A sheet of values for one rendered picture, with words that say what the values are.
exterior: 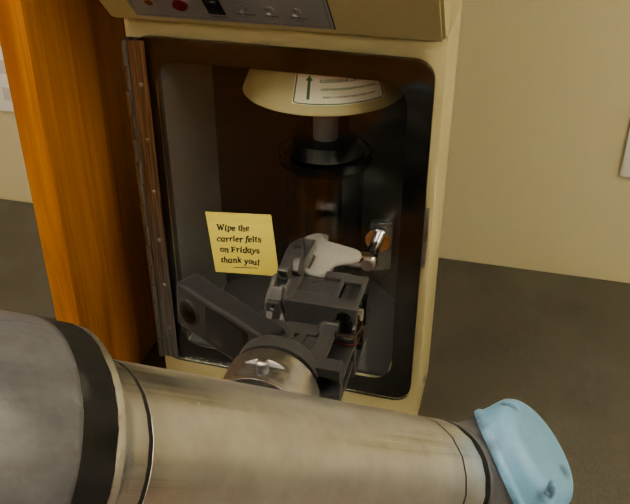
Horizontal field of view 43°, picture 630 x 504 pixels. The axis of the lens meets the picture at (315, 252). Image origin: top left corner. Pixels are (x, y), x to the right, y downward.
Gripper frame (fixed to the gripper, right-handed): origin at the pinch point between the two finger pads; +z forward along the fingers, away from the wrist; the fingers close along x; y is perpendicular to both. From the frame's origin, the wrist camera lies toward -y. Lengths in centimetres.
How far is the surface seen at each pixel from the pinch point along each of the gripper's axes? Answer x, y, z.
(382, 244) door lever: -0.3, 6.2, 3.7
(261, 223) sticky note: 0.0, -7.0, 4.3
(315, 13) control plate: 23.4, -0.1, 0.6
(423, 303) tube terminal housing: -8.1, 10.6, 5.6
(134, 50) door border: 17.6, -19.7, 4.5
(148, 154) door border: 6.4, -19.5, 4.5
